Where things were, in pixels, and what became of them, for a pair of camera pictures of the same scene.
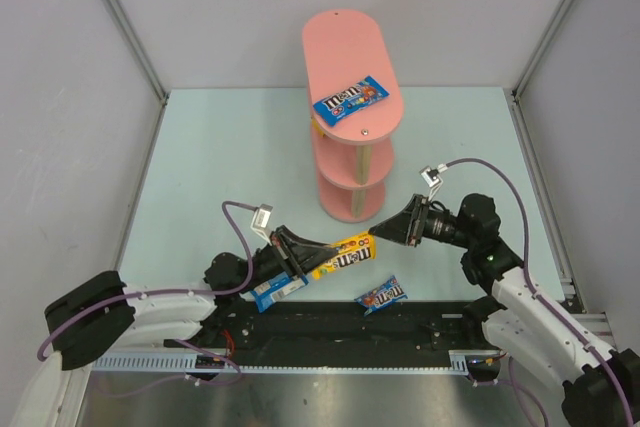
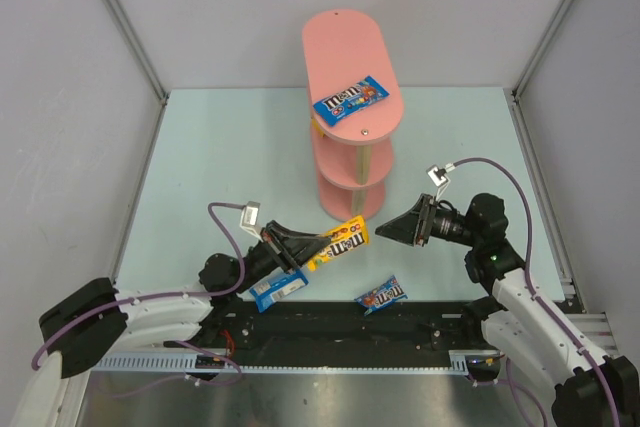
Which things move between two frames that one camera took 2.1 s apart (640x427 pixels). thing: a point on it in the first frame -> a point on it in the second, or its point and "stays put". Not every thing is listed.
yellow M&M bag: x=317 y=127 stays put
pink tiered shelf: x=354 y=156 stays put
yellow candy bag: x=348 y=252 -> x=344 y=238
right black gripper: x=415 y=222 stays put
